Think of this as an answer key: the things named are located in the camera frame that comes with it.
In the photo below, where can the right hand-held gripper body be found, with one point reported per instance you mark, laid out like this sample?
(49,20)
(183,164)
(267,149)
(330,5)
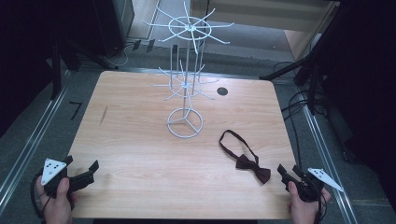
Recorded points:
(311,183)

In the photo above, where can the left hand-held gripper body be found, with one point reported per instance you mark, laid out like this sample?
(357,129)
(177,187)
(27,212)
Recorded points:
(56,182)

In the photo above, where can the dark red bow tie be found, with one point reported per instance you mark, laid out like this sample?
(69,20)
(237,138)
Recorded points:
(249,163)

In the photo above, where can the person's left hand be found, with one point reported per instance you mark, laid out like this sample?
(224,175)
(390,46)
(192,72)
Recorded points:
(58,205)

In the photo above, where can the person's right hand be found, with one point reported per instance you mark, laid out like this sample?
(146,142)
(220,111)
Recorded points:
(303,208)

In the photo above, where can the black metal stand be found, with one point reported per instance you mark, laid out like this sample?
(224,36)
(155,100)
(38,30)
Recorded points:
(311,59)
(56,71)

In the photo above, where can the black round table grommet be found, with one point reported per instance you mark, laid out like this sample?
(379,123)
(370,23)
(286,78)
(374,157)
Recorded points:
(222,91)

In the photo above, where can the black cabinet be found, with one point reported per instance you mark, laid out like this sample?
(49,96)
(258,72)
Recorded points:
(115,25)

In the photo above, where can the metal floor rail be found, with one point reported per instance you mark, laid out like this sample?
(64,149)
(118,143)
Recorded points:
(28,149)
(330,168)

